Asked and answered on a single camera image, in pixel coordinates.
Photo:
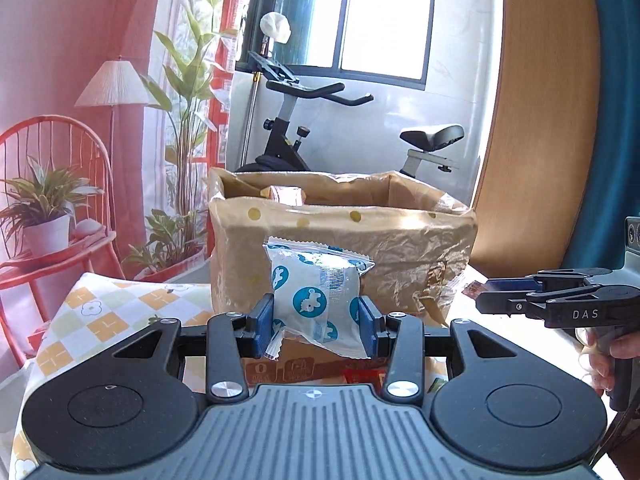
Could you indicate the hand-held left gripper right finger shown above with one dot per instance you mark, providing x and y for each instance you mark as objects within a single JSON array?
[{"x": 368, "y": 329}]

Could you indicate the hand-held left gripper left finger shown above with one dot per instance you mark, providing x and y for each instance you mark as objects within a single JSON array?
[{"x": 262, "y": 331}]

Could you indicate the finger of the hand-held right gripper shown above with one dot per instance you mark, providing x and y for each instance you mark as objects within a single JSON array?
[
  {"x": 575, "y": 312},
  {"x": 515, "y": 285}
]

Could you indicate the small brown snack packet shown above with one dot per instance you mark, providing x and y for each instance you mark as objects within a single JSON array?
[{"x": 474, "y": 289}]

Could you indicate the white blue-dotted snack packet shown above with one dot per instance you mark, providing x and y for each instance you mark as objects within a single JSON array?
[{"x": 310, "y": 300}]

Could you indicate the person's right hand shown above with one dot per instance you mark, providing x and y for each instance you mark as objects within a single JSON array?
[{"x": 625, "y": 345}]

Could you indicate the red snack packet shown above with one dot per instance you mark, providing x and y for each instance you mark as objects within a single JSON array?
[{"x": 362, "y": 376}]

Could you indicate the green snack packet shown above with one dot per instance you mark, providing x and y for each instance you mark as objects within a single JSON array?
[{"x": 436, "y": 385}]

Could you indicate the wooden panel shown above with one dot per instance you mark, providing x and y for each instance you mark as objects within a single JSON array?
[{"x": 540, "y": 135}]

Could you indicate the checkered floral tablecloth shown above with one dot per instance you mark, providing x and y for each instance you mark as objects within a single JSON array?
[{"x": 100, "y": 315}]

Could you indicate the black exercise bike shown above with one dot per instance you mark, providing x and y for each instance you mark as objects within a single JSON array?
[{"x": 280, "y": 145}]

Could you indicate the teal curtain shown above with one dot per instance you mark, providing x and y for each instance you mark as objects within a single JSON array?
[{"x": 615, "y": 110}]

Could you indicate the pole with white cloth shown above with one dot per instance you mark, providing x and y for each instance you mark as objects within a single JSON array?
[{"x": 275, "y": 27}]

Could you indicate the window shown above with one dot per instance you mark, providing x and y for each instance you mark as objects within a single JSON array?
[{"x": 380, "y": 10}]

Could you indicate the printed room backdrop cloth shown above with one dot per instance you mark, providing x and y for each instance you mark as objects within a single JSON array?
[{"x": 75, "y": 20}]

